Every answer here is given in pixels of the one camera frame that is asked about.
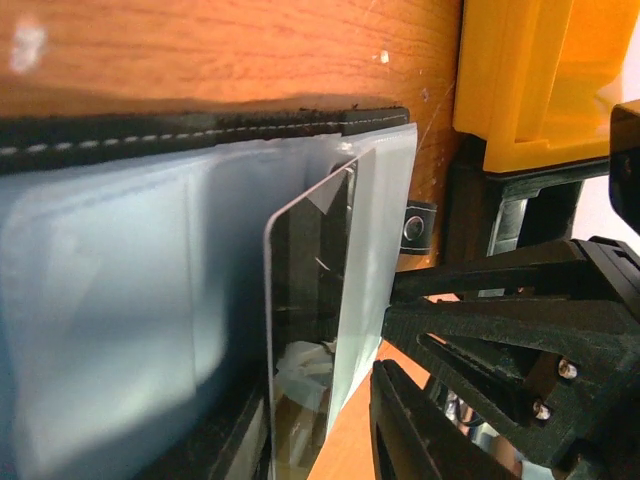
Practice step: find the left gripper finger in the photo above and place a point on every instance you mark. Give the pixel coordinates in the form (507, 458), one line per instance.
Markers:
(412, 439)

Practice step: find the yellow bin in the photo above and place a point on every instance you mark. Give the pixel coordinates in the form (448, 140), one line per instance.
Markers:
(537, 80)

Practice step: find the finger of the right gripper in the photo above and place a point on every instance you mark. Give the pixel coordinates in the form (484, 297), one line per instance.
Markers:
(552, 376)
(560, 267)

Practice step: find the black bin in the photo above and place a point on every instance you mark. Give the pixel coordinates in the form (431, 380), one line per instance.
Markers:
(487, 214)

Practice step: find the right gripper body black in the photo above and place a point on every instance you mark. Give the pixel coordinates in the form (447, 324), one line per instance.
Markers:
(615, 300)

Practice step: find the black leather card holder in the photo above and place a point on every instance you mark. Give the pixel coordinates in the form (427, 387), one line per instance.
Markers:
(133, 319)

